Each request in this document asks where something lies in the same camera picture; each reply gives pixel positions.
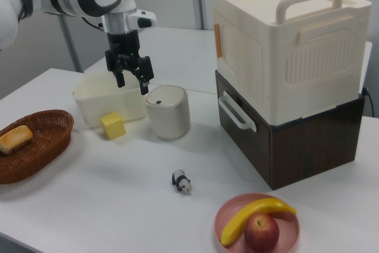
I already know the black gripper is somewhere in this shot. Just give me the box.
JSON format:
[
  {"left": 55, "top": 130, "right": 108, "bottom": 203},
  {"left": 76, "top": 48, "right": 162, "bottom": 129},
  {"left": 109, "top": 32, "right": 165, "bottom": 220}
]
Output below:
[{"left": 104, "top": 29, "right": 156, "bottom": 95}]

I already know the dark drawer with white handle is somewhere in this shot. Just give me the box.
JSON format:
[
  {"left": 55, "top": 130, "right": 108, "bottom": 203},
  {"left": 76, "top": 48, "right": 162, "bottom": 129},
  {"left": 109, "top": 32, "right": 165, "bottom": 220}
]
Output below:
[{"left": 215, "top": 71, "right": 272, "bottom": 191}]

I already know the dark wooden drawer cabinet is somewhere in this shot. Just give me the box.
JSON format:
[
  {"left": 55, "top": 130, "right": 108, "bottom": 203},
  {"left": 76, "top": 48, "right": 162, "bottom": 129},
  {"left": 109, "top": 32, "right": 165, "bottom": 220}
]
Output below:
[{"left": 214, "top": 70, "right": 366, "bottom": 191}]

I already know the white rectangular plastic bin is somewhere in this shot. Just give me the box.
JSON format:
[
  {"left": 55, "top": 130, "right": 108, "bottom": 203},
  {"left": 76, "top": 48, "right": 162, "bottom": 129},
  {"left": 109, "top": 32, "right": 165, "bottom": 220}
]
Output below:
[{"left": 72, "top": 71, "right": 147, "bottom": 130}]

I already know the yellow cube block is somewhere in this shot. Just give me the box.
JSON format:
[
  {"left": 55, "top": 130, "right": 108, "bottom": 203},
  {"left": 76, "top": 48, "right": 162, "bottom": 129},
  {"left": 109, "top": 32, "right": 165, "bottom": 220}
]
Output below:
[{"left": 99, "top": 112, "right": 127, "bottom": 141}]

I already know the small white trash can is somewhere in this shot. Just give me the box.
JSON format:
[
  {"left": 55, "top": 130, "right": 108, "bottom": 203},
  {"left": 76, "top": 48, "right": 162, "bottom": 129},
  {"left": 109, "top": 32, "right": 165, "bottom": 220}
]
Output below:
[{"left": 144, "top": 85, "right": 191, "bottom": 140}]

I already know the brown wicker basket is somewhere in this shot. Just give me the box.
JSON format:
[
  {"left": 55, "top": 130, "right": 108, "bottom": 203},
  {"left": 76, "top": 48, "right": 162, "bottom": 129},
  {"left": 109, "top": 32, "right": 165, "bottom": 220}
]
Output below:
[{"left": 0, "top": 109, "right": 75, "bottom": 185}]

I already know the toy panda figure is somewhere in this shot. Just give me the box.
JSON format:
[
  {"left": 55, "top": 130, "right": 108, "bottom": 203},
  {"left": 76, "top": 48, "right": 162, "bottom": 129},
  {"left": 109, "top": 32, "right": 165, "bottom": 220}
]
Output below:
[{"left": 171, "top": 169, "right": 194, "bottom": 195}]

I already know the toasted bread loaf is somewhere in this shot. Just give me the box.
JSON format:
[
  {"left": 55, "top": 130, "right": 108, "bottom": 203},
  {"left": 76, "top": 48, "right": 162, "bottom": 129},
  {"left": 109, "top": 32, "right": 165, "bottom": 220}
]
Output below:
[{"left": 0, "top": 124, "right": 34, "bottom": 155}]

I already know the cream plastic storage box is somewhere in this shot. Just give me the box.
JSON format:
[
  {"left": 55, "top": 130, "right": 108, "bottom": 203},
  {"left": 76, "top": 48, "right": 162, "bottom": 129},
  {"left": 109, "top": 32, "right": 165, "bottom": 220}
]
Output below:
[{"left": 209, "top": 0, "right": 372, "bottom": 126}]

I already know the yellow banana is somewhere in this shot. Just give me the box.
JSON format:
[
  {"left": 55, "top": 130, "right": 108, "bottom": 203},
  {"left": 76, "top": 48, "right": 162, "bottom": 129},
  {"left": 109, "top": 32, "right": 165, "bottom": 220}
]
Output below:
[{"left": 220, "top": 197, "right": 297, "bottom": 247}]

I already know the pink plate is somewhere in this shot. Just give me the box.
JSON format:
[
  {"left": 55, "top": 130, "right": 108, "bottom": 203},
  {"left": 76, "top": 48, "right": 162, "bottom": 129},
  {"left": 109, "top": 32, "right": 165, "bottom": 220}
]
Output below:
[{"left": 214, "top": 193, "right": 300, "bottom": 253}]

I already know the red apple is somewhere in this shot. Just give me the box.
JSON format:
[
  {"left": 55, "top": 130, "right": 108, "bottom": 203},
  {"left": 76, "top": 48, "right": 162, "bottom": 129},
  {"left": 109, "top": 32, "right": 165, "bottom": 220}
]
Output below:
[{"left": 243, "top": 213, "right": 280, "bottom": 252}]

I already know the black wall cable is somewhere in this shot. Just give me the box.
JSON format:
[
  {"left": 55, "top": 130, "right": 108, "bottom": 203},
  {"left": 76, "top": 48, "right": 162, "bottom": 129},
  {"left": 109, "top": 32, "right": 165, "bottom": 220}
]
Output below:
[{"left": 362, "top": 86, "right": 376, "bottom": 117}]

